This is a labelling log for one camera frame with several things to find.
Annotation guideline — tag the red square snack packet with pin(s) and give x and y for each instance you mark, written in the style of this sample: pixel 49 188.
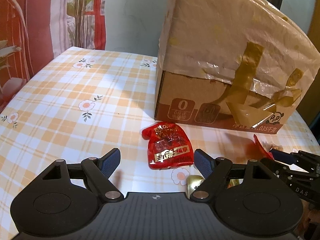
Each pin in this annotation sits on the red square snack packet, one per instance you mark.
pixel 261 149

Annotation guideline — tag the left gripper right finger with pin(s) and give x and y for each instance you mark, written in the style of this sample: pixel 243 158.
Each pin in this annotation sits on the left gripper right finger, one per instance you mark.
pixel 215 173

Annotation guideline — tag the checkered floral tablecloth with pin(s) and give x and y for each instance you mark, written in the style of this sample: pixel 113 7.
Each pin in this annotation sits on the checkered floral tablecloth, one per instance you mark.
pixel 82 104

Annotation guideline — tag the cardboard box with plastic liner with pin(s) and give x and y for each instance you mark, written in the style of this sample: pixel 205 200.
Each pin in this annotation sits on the cardboard box with plastic liner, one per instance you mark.
pixel 231 64

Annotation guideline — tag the gold foil snack packet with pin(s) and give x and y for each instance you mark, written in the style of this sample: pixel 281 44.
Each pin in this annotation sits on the gold foil snack packet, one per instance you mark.
pixel 193 182

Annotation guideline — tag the printed room backdrop curtain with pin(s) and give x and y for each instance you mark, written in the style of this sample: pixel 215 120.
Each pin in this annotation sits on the printed room backdrop curtain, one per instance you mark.
pixel 33 32

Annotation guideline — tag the red candy packet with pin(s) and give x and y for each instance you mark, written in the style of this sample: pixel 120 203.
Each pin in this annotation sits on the red candy packet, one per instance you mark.
pixel 168 146

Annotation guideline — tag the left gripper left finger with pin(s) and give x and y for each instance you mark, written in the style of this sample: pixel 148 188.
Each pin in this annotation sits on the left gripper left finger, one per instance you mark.
pixel 97 173

